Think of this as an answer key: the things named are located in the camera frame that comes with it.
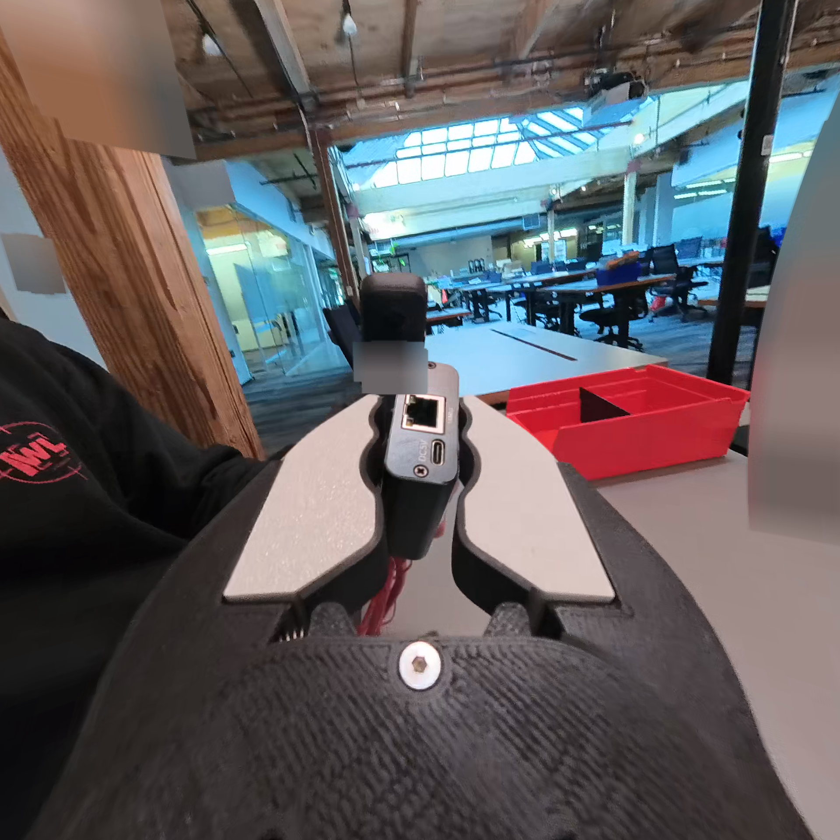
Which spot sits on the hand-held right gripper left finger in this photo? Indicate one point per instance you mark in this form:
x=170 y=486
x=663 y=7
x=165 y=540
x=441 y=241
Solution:
x=308 y=518

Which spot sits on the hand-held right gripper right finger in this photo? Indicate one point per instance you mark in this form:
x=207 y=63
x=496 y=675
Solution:
x=531 y=518

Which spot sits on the black port adapter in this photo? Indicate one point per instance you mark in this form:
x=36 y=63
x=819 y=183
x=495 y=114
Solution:
x=420 y=512

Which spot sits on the person's left forearm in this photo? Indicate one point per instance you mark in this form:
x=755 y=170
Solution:
x=236 y=485

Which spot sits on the black bin divider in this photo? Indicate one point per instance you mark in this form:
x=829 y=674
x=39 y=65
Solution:
x=600 y=407

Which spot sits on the red plastic bin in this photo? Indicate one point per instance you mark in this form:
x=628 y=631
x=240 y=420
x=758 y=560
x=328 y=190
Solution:
x=643 y=439

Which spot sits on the white desk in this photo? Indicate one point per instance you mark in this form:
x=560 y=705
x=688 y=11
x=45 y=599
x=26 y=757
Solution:
x=525 y=358

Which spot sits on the wood-top office desk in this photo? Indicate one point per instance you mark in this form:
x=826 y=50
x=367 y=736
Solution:
x=610 y=289

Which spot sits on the blue storage bin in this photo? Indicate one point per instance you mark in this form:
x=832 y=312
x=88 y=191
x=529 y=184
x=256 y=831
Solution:
x=618 y=272

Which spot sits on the person's black sweatshirt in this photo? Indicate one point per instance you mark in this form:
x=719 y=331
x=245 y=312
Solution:
x=79 y=525

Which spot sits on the black mesh office chair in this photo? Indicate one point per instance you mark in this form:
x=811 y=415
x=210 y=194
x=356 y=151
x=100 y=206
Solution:
x=676 y=275

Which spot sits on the black pole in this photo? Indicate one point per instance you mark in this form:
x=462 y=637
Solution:
x=748 y=197

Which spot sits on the wooden post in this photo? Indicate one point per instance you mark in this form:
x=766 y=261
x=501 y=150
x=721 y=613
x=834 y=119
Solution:
x=131 y=295

